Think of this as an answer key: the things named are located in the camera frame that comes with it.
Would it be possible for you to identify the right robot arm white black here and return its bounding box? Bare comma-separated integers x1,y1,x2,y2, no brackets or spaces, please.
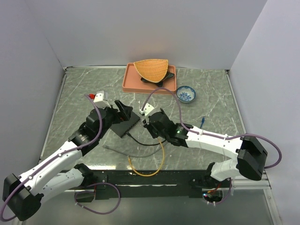
140,110,268,188

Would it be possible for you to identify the salmon pink tray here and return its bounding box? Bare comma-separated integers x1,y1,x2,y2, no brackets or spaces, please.
122,63,177,94

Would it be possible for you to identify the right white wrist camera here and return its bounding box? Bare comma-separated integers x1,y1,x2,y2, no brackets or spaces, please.
139,103,155,117

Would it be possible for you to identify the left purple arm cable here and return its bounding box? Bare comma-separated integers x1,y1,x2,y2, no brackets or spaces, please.
0,93,104,222

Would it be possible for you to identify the black dish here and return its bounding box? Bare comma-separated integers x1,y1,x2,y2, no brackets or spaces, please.
141,71,175,88

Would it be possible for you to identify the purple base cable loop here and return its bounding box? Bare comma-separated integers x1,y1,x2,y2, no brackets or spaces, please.
74,182,121,214

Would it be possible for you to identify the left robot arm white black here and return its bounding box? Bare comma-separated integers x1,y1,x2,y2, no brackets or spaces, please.
2,100,133,221

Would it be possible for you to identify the yellow ethernet cable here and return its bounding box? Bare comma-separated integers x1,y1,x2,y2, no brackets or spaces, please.
127,139,165,177

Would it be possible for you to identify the grey ethernet cable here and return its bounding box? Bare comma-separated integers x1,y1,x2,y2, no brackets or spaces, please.
102,144,165,158

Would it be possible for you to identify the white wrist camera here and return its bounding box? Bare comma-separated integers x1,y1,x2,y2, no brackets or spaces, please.
139,103,155,117
89,90,110,109

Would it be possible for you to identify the orange woven basket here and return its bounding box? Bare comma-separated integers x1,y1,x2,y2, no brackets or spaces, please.
134,59,169,83

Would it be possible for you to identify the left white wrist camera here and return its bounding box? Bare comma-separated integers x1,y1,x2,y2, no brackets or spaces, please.
89,90,110,109

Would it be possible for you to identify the black network switch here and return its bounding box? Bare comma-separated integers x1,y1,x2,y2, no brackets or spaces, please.
110,112,140,138

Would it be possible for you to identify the blue white ceramic bowl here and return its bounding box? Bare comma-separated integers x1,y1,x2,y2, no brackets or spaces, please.
176,85,196,103

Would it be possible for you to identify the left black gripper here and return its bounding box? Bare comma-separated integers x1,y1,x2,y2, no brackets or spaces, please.
94,99,132,139

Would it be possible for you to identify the black ethernet cable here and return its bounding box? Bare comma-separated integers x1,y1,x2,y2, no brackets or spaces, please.
126,132,168,146

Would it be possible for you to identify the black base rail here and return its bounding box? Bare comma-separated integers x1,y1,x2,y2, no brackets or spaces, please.
64,168,232,200

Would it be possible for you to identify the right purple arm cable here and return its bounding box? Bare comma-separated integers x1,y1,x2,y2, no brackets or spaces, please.
142,88,282,169

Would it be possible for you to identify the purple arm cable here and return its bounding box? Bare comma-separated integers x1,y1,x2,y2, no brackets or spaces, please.
0,93,104,222
142,88,282,169

